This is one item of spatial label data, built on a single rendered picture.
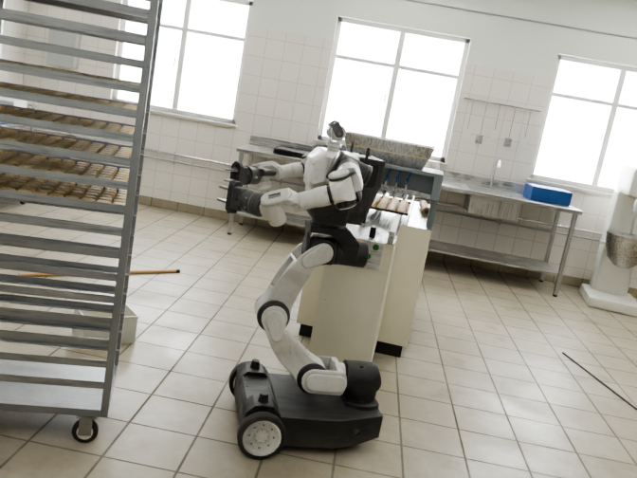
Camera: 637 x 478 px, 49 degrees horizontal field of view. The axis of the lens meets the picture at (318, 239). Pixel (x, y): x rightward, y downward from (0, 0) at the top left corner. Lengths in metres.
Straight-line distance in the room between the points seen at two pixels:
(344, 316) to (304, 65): 4.34
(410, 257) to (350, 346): 0.83
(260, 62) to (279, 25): 0.43
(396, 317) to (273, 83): 3.89
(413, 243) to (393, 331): 0.57
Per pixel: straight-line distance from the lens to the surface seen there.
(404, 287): 4.32
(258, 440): 3.02
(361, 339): 3.70
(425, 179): 4.29
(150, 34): 2.65
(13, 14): 2.74
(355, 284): 3.62
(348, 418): 3.13
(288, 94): 7.59
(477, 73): 7.60
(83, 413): 2.98
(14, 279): 3.30
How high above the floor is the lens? 1.50
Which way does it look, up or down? 11 degrees down
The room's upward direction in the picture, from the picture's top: 10 degrees clockwise
